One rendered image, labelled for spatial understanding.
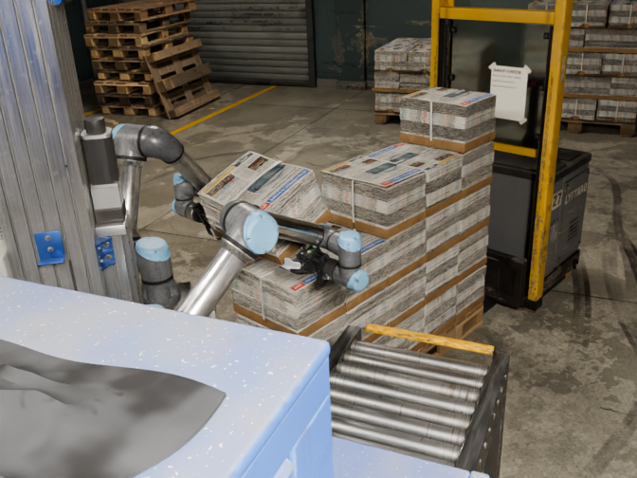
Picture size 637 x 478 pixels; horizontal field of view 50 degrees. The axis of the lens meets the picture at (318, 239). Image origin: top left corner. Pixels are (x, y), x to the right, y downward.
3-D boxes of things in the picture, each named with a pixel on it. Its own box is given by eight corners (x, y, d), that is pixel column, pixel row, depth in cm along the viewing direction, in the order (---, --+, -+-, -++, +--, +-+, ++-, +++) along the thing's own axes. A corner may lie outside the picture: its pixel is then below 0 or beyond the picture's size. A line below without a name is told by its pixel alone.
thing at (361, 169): (319, 172, 307) (319, 170, 306) (360, 156, 325) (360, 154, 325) (384, 189, 283) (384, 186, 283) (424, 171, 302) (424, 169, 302)
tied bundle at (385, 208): (321, 220, 315) (319, 173, 306) (362, 201, 334) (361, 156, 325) (387, 241, 291) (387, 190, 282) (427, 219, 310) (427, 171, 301)
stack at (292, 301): (245, 426, 311) (227, 263, 277) (397, 321, 388) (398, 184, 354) (306, 465, 287) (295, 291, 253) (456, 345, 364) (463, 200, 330)
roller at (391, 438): (305, 418, 199) (304, 405, 197) (465, 458, 182) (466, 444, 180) (298, 429, 195) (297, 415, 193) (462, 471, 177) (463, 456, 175)
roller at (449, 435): (310, 413, 203) (315, 396, 205) (468, 452, 185) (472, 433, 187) (305, 410, 199) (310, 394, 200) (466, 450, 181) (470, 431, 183)
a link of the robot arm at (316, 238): (201, 223, 209) (320, 249, 240) (217, 234, 201) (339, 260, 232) (213, 187, 208) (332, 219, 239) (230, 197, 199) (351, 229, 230)
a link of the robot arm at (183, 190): (201, 172, 284) (204, 196, 288) (178, 170, 288) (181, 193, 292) (191, 177, 277) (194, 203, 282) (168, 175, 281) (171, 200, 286)
